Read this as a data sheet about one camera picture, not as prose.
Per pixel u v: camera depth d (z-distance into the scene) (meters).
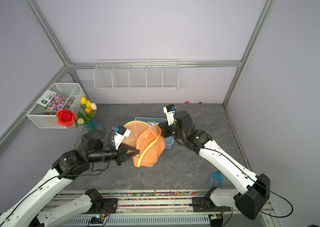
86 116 0.82
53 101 0.74
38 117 0.68
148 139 0.64
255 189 0.39
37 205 0.40
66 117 0.65
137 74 0.99
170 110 0.61
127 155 0.57
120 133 0.55
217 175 0.84
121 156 0.53
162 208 0.74
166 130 0.62
